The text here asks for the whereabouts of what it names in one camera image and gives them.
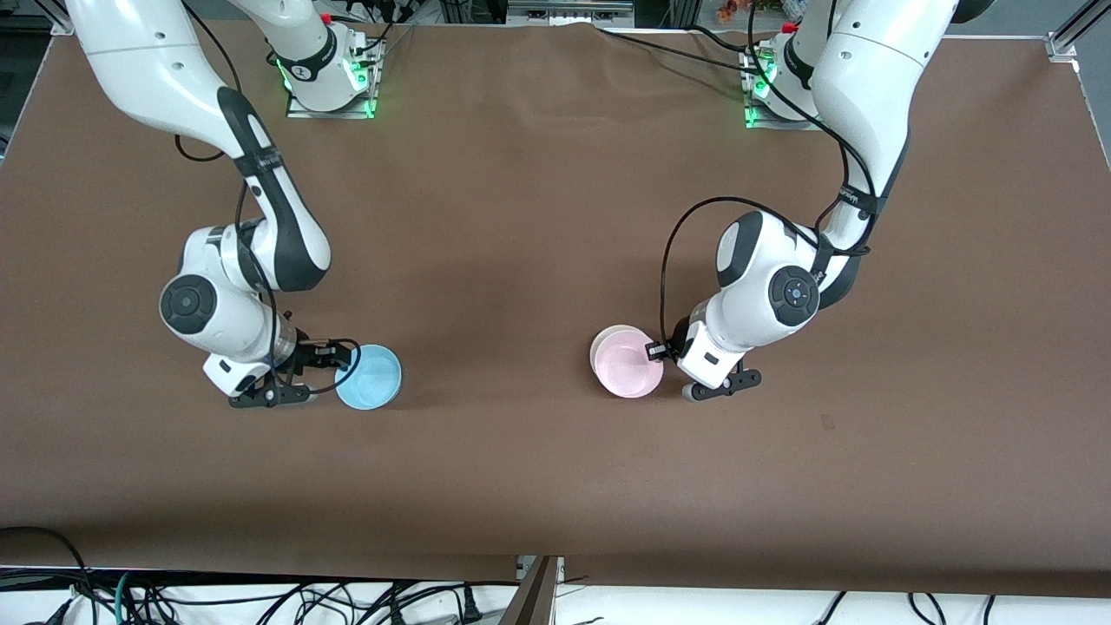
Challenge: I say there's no white bowl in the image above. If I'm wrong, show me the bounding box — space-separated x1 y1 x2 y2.
589 325 650 376

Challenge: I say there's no brown table cover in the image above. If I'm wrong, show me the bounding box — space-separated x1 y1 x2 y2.
0 17 1111 600

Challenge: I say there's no aluminium frame corner bracket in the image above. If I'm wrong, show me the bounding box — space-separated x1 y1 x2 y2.
39 0 77 37
1044 0 1111 63

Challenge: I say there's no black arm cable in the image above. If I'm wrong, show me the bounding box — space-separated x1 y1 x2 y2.
659 0 879 350
174 0 363 397

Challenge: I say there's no long black table cable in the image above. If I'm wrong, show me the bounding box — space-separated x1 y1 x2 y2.
595 28 758 70

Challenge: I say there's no thick black floor cable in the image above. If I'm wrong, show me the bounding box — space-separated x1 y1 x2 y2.
0 526 92 609

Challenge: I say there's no pink bowl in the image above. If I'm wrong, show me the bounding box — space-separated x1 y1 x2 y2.
594 334 666 399

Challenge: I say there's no metal frame post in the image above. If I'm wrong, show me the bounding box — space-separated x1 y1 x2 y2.
502 556 566 625

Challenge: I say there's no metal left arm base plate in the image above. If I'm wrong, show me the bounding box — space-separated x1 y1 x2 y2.
744 50 837 132

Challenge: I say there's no short black table cable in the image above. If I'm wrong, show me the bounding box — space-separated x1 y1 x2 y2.
691 23 758 55

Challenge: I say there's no grey equipment shelf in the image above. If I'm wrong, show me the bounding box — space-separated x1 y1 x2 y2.
505 0 636 27

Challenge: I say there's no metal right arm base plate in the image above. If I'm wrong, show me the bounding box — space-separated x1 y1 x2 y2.
285 39 380 121

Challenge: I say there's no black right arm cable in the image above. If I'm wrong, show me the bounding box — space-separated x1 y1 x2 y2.
174 0 363 397

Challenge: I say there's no blue bowl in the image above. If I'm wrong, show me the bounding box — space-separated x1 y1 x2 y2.
334 344 404 411

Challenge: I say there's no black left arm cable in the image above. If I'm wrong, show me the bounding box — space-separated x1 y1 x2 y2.
659 0 879 350

